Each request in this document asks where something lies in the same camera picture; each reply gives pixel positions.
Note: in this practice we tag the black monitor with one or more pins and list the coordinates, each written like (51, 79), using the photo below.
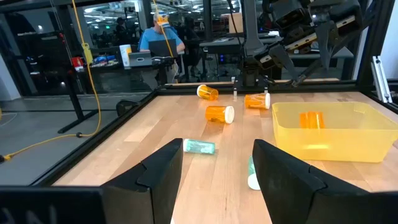
(161, 48)

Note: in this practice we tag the yellow translucent plastic bin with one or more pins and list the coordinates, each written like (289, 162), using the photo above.
(335, 143)

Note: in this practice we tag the black desk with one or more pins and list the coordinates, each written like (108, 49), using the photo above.
(73, 93)

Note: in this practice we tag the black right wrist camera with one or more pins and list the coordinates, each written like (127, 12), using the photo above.
(290, 14)

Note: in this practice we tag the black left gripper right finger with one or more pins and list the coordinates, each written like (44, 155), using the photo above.
(289, 186)

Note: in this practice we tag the black aluminium table frame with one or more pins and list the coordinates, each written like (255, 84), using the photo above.
(93, 141)

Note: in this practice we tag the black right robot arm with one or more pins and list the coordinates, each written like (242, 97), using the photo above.
(250, 31)

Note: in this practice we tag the white cylindrical container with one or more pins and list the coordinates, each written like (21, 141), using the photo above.
(125, 56)

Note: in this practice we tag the black round object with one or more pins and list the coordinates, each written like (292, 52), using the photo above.
(124, 107)

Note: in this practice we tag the grey desk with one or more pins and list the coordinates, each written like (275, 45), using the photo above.
(224, 45)

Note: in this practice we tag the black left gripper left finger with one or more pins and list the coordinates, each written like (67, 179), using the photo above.
(161, 174)

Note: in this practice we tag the teal pill bottle white cap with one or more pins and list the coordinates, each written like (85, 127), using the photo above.
(199, 147)
(251, 174)

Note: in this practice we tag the silver aluminium bracket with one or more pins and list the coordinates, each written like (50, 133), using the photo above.
(381, 79)

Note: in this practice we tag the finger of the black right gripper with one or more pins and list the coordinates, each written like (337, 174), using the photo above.
(284, 62)
(326, 43)

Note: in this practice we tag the red box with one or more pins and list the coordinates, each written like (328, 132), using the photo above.
(77, 62)

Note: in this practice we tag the cardboard box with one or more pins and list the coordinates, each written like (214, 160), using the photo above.
(236, 22)

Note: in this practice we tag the orange pill bottle white cap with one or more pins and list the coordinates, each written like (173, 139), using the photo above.
(311, 120)
(207, 92)
(217, 114)
(256, 101)

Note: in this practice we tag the person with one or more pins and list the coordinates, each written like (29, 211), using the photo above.
(152, 35)

